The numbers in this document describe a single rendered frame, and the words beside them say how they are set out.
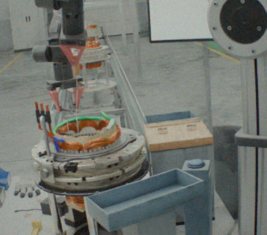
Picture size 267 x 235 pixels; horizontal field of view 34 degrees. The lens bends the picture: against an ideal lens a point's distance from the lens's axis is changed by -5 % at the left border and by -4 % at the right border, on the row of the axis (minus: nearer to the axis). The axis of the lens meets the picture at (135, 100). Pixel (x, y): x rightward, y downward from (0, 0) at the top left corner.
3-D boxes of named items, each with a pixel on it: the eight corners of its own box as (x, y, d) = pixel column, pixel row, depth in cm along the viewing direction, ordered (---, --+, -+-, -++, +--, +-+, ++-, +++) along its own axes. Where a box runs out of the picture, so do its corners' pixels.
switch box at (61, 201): (52, 206, 158) (49, 193, 157) (73, 210, 154) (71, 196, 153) (42, 213, 153) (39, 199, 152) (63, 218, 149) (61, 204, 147)
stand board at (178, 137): (143, 131, 150) (143, 124, 149) (200, 124, 151) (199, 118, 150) (149, 152, 131) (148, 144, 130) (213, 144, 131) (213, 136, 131)
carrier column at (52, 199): (56, 234, 134) (44, 174, 129) (64, 233, 134) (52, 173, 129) (56, 238, 132) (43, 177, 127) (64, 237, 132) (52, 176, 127)
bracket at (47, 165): (49, 178, 116) (46, 160, 115) (59, 180, 114) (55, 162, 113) (44, 180, 115) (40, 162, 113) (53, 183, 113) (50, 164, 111)
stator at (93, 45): (78, 66, 363) (76, 41, 358) (106, 63, 361) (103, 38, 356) (73, 71, 342) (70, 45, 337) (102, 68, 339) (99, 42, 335)
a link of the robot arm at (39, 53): (58, 19, 130) (76, 25, 137) (31, 22, 136) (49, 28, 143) (53, 59, 129) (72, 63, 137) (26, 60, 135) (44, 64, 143)
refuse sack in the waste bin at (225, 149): (191, 176, 310) (188, 129, 302) (243, 168, 313) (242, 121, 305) (204, 200, 273) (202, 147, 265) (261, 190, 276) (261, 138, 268)
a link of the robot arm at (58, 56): (60, 43, 130) (73, 40, 134) (43, 43, 133) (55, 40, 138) (63, 66, 131) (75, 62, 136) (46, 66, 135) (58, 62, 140)
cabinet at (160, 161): (151, 201, 156) (144, 131, 150) (202, 194, 157) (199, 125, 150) (157, 228, 137) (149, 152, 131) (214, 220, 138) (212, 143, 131)
